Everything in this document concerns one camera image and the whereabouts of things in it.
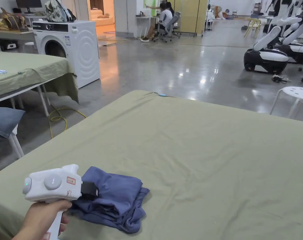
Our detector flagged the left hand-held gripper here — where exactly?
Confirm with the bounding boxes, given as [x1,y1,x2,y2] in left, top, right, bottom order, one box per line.
[22,164,99,240]

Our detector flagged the dark blue shirt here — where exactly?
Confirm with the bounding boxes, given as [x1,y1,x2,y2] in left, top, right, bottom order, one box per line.
[68,166,151,234]

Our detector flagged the person's left forearm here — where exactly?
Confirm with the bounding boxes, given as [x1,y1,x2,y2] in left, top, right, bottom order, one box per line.
[9,223,32,240]

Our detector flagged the person's left hand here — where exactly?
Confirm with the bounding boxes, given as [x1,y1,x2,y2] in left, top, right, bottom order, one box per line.
[23,200,73,240]

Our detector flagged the white chair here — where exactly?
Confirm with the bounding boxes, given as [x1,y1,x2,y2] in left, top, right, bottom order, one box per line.
[0,124,25,159]

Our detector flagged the folded blue jeans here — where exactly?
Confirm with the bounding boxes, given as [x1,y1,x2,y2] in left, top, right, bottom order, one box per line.
[0,106,26,140]

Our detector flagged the table with pale green sheet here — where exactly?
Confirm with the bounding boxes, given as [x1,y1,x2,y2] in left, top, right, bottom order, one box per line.
[0,51,79,118]

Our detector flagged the white washing machine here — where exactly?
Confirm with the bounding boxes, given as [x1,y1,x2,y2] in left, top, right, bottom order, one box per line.
[32,0,101,89]

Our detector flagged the bed with pale green sheet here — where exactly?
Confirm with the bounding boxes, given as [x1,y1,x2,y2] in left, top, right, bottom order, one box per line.
[0,90,303,240]

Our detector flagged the table with brown handbag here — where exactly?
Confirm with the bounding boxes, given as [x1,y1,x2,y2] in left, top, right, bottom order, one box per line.
[0,7,37,53]

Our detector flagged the grey office chair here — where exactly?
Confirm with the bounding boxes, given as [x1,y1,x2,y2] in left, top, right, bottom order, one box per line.
[152,12,182,43]

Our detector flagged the white and black robot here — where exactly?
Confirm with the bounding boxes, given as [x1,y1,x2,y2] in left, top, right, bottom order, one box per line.
[275,17,303,65]
[243,25,290,74]

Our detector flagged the yellow chair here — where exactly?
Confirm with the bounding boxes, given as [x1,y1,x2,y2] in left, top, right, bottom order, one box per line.
[244,18,261,38]

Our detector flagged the white round stool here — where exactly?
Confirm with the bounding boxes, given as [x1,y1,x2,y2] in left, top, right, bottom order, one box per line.
[269,86,303,122]

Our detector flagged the yellow cable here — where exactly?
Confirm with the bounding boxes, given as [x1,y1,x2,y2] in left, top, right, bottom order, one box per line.
[48,104,87,139]

